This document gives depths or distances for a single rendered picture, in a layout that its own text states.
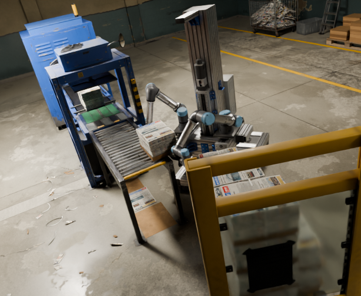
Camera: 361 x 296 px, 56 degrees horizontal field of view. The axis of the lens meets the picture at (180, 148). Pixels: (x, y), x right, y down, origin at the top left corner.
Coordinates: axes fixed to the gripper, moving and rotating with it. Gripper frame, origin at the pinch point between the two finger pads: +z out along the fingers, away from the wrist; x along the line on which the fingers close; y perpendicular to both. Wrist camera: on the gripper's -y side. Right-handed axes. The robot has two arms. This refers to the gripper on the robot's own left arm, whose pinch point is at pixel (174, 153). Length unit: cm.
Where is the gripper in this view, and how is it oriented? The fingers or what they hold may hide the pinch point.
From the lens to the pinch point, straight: 343.7
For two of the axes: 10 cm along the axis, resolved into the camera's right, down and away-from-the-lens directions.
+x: -8.8, 3.5, -3.1
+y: -1.7, -8.5, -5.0
